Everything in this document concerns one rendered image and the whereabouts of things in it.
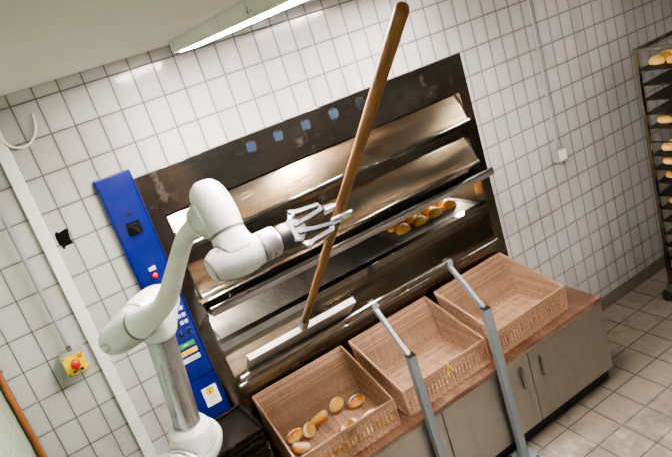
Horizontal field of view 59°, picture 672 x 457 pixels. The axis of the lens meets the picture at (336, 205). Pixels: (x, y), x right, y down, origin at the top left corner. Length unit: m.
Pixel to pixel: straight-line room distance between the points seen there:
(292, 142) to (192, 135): 0.51
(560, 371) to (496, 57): 1.85
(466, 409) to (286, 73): 1.93
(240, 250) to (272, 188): 1.40
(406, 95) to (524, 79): 0.88
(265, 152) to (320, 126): 0.33
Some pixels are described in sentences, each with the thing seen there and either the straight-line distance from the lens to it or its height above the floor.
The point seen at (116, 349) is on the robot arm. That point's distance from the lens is 2.02.
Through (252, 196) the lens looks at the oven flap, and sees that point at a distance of 2.95.
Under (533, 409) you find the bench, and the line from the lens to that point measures 3.61.
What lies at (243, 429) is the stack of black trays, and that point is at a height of 0.90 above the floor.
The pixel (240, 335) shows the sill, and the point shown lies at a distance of 3.09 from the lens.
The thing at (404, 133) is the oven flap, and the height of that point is 1.79.
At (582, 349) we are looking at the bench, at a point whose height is 0.34.
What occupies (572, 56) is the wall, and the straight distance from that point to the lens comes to 4.23.
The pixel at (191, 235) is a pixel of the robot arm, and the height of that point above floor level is 2.04.
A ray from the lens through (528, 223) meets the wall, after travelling 4.02.
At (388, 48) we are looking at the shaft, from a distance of 1.22.
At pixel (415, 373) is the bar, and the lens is 2.90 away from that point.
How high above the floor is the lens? 2.48
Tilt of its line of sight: 17 degrees down
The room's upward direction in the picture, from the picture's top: 18 degrees counter-clockwise
